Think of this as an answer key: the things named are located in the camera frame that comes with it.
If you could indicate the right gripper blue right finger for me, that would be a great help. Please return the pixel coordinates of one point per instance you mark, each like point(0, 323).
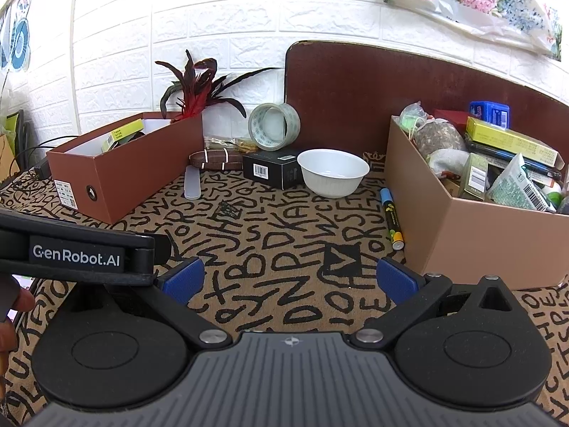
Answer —
point(397, 281)

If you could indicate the red black feather duster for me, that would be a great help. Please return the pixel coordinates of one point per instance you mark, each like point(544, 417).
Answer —
point(200, 87)

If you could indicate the tan cardboard box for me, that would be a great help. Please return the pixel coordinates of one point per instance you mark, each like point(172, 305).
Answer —
point(464, 239)

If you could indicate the black binder clip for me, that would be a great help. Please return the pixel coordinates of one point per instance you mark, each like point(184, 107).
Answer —
point(227, 210)

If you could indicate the blue round wall decoration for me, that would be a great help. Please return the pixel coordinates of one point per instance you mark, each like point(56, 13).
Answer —
point(15, 36)

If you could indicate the brown checked pouch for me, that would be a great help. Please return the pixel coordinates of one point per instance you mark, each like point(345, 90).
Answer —
point(216, 160)

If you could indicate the yellow green medicine box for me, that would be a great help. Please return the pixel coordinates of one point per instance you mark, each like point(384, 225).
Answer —
point(123, 135)

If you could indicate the clear packing tape roll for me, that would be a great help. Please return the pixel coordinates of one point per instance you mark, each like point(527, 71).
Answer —
point(274, 126)

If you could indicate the green white sachet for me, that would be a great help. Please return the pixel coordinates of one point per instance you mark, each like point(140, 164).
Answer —
point(513, 188)

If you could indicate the cotton swab packet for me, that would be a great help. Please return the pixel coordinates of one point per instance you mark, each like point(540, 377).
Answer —
point(230, 144)

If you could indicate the yellow long box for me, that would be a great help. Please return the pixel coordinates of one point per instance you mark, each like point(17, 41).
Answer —
point(482, 132)

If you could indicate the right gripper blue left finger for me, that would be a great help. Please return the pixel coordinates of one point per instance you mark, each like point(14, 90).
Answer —
point(184, 281)

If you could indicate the blue yellow marker pen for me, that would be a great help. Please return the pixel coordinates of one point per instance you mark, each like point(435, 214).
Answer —
point(396, 236)

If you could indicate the black power adapter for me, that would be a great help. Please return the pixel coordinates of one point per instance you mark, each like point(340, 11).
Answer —
point(42, 170)

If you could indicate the white ceramic bowl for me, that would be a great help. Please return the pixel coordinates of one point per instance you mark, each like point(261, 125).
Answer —
point(331, 173)

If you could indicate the black barcode box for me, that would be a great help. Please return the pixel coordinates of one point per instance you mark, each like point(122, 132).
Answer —
point(277, 169)

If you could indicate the translucent white plastic stick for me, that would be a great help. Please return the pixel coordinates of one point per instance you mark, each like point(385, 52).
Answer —
point(192, 183)

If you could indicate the person's left hand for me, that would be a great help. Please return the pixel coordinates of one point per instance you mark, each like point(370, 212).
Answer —
point(25, 302)

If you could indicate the blue small box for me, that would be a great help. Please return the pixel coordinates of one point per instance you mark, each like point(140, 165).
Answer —
point(491, 112)

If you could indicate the grey speckled pouch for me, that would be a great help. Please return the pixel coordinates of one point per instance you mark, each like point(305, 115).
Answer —
point(437, 134)

